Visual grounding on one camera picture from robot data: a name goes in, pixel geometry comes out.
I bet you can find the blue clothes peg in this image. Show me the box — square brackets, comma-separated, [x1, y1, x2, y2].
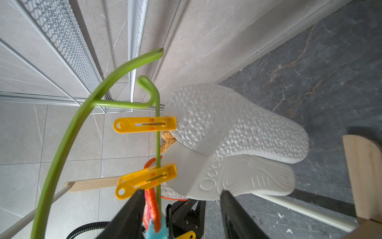
[145, 217, 170, 239]

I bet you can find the yellow clothes peg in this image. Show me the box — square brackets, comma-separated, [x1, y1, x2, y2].
[113, 117, 177, 133]
[115, 164, 177, 200]
[175, 231, 197, 239]

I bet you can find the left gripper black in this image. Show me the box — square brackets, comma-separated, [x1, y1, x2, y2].
[166, 199, 207, 239]

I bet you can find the white wire mesh basket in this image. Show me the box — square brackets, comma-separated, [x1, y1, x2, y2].
[12, 1, 148, 106]

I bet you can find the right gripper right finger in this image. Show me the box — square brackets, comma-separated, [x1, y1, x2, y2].
[220, 190, 269, 239]

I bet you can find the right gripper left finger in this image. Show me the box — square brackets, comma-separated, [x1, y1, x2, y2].
[96, 189, 145, 239]

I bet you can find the wooden clothes rack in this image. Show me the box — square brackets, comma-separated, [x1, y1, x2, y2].
[0, 134, 382, 239]

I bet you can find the yellow clothes peg top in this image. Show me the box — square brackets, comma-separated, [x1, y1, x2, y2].
[113, 117, 177, 133]

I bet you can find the brown teddy bear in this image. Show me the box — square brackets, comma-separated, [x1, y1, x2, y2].
[154, 130, 178, 154]

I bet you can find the green clip hanger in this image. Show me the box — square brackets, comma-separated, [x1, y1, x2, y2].
[30, 48, 164, 239]

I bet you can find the yellow clothes peg middle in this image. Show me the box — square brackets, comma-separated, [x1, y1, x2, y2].
[175, 231, 197, 239]

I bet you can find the red orange-edged insole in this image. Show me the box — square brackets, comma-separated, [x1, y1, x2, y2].
[142, 156, 189, 234]

